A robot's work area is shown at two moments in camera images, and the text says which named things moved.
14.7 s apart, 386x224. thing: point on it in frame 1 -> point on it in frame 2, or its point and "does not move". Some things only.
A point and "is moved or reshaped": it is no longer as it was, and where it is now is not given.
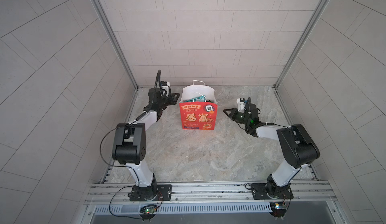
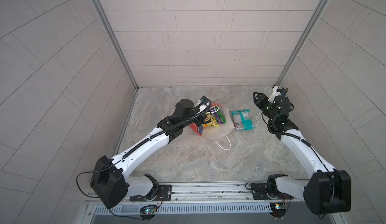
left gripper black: x=171 y=101 -> x=200 y=118
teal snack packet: x=199 y=99 is moved or reshaped
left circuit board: x=149 y=209 does not move
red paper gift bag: x=198 y=115 -> x=224 y=130
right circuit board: x=278 y=209 does not move
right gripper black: x=233 y=114 -> x=262 y=99
